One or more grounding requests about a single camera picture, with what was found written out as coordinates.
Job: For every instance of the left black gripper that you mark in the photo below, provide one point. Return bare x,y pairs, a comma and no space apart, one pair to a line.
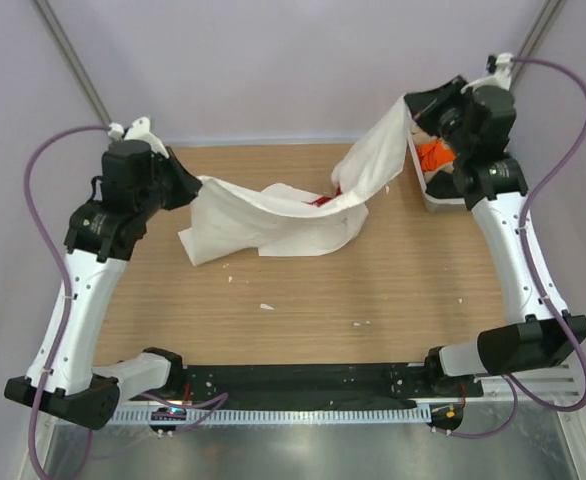
171,176

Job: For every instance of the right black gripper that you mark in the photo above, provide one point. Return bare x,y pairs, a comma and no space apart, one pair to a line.
433,107

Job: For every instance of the white t shirt red print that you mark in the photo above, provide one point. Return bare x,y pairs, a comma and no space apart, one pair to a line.
283,221

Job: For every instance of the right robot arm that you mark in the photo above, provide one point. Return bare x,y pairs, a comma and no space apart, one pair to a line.
539,331

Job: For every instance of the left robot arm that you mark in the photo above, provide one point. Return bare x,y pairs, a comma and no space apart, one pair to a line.
62,380

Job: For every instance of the beige garment in basket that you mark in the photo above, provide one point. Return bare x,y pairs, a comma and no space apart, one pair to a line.
420,137

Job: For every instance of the orange garment in basket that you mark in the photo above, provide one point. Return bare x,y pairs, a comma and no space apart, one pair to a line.
434,155

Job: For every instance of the black garment in basket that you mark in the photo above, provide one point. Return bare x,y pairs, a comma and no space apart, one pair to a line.
441,186

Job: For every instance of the white plastic basket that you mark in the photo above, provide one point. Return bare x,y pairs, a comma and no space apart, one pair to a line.
432,204

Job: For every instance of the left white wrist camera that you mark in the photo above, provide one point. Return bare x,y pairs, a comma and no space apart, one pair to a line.
140,129

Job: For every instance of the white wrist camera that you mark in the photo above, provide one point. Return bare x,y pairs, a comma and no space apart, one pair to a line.
498,73
140,129

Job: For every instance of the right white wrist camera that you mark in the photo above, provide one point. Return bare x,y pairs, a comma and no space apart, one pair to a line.
498,73

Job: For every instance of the right corner aluminium post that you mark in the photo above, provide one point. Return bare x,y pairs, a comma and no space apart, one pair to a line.
544,21

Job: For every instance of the corner aluminium post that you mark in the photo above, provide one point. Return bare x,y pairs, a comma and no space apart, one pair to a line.
544,21
70,57

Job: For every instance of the left corner aluminium post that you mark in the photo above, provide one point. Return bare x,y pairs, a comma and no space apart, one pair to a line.
70,57

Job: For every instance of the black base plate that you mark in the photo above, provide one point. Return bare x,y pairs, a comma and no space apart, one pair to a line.
324,387

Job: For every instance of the white slotted cable duct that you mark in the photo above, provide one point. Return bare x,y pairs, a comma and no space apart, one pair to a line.
147,415

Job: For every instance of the aluminium rail frame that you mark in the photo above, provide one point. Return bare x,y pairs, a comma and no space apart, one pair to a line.
548,384

